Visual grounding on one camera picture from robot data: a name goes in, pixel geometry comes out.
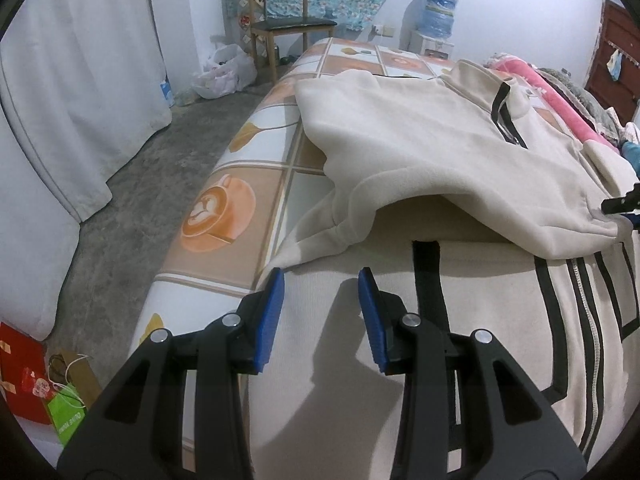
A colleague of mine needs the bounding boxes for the white water dispenser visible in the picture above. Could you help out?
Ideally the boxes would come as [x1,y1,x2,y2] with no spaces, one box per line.
[410,30,456,58]

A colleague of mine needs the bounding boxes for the grey blanket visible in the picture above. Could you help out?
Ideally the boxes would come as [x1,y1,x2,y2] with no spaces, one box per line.
[537,67,623,136]

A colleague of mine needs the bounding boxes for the coffee cup patterned tablecloth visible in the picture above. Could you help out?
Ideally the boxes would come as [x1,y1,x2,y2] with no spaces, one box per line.
[127,36,576,461]

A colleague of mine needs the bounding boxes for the wooden chair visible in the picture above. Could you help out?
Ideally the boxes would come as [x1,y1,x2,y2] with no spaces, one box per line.
[235,0,338,83]

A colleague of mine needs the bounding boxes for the red gift bag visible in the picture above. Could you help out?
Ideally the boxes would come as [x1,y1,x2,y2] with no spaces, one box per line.
[0,321,53,426]

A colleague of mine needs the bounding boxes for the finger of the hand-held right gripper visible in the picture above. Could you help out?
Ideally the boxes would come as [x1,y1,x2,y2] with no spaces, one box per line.
[602,194,640,216]

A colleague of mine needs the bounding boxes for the patterned panel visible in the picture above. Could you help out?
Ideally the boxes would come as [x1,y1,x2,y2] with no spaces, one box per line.
[225,0,266,61]

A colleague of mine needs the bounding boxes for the brown wooden door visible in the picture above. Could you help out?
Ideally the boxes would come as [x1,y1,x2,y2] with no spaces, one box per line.
[585,0,640,126]

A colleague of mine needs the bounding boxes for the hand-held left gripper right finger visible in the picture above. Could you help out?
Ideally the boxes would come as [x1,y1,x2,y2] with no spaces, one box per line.
[357,267,588,480]

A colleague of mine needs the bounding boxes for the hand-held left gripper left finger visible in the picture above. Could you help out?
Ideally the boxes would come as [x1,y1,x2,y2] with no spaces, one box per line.
[56,267,286,480]

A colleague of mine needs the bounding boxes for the green paper bag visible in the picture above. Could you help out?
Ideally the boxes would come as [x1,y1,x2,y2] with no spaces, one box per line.
[44,384,88,448]

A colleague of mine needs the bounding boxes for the cream zip sweatshirt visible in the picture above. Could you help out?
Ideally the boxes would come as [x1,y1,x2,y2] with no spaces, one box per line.
[247,59,640,480]

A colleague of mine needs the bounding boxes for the pink floral blanket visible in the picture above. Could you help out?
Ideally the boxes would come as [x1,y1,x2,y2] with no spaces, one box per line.
[487,57,621,153]

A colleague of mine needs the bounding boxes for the white curtain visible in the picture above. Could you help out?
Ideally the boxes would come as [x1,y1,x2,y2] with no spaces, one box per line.
[0,0,173,341]

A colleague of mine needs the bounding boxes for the white plastic bag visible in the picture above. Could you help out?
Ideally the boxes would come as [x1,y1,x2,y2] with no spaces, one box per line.
[192,44,258,100]

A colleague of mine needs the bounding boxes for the brown paper bag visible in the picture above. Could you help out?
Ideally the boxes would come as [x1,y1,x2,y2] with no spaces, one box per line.
[47,352,103,408]

